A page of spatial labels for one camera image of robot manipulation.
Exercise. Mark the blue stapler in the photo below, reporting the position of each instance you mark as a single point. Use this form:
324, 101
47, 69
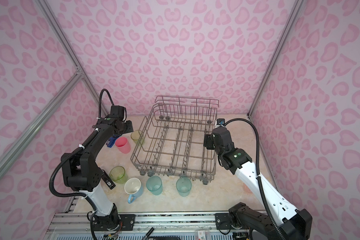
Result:
111, 141

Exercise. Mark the black marker pen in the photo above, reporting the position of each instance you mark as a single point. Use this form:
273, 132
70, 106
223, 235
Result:
147, 235

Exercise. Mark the teal translucent cup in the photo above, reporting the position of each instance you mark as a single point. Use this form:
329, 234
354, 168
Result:
184, 186
154, 185

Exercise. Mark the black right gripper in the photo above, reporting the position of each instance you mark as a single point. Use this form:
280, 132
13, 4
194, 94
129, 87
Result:
208, 139

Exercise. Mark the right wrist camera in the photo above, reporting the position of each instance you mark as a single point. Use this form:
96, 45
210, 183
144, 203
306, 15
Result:
220, 122

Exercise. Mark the bright green translucent cup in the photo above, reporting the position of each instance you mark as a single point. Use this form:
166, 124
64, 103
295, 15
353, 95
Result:
118, 175

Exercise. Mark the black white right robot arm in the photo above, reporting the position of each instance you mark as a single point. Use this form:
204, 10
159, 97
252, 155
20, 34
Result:
258, 186

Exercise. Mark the white blue ceramic mug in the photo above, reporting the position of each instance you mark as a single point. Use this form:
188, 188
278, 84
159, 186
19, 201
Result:
134, 188

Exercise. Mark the teal translucent cup right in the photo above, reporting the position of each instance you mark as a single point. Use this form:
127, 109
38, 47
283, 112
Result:
184, 186

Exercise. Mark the teal translucent cup left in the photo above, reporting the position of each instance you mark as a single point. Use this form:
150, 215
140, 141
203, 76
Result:
154, 185

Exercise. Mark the light pink translucent cup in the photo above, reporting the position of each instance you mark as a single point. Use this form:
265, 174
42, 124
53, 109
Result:
246, 189

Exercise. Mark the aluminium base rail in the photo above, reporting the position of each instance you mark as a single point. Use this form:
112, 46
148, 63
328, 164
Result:
185, 225

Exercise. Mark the yellow-green translucent cup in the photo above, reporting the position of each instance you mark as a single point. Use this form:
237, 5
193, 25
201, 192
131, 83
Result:
138, 137

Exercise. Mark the pink plastic cup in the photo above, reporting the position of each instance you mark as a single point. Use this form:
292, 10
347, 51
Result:
123, 145

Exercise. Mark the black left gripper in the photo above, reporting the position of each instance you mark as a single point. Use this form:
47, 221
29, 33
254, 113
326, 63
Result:
130, 126

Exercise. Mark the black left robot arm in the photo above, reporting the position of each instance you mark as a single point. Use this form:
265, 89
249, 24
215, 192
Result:
82, 174

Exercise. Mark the grey wire dish rack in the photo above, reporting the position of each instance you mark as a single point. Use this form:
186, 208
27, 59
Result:
171, 141

